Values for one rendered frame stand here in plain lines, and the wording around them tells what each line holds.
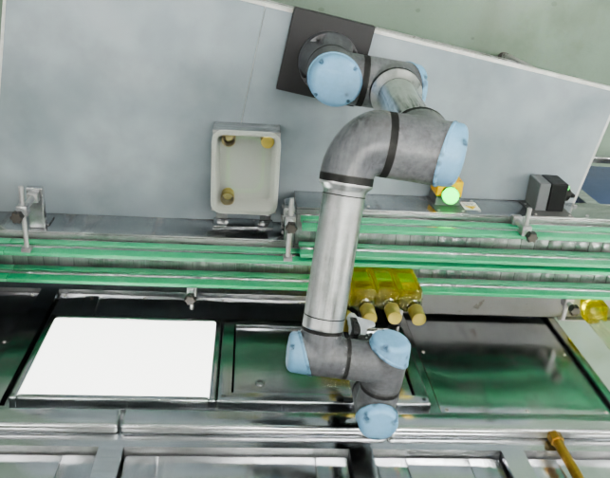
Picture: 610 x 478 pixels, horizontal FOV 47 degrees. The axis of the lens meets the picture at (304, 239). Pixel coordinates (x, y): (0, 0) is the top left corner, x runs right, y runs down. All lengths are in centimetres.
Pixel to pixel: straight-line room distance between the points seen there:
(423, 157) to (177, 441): 75
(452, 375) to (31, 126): 123
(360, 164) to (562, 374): 92
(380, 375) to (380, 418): 8
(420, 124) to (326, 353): 43
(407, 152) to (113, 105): 92
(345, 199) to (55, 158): 97
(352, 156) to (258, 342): 70
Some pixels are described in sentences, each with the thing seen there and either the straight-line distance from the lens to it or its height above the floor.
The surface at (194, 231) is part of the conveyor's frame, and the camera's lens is 185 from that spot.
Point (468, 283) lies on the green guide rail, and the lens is 193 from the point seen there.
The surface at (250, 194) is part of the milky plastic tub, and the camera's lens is 189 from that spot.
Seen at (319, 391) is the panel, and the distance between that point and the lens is 158.
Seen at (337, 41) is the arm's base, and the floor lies 84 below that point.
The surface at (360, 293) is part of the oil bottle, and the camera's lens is 168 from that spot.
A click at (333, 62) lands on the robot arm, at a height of 101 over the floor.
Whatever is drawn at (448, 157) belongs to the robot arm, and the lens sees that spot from 121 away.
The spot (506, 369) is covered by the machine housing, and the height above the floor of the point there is 112.
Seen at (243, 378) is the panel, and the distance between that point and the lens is 161.
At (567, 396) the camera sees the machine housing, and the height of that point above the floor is 123.
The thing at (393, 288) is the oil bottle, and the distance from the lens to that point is 170.
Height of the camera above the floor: 253
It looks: 65 degrees down
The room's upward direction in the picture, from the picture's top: 171 degrees clockwise
